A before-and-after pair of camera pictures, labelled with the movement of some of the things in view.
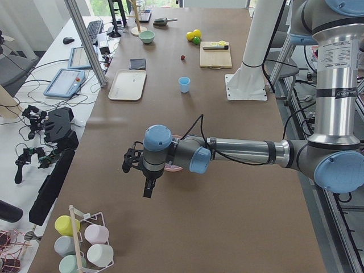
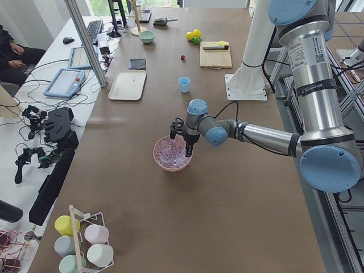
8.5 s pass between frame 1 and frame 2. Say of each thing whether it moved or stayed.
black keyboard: stayed
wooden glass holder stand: stayed
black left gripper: moved
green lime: stayed
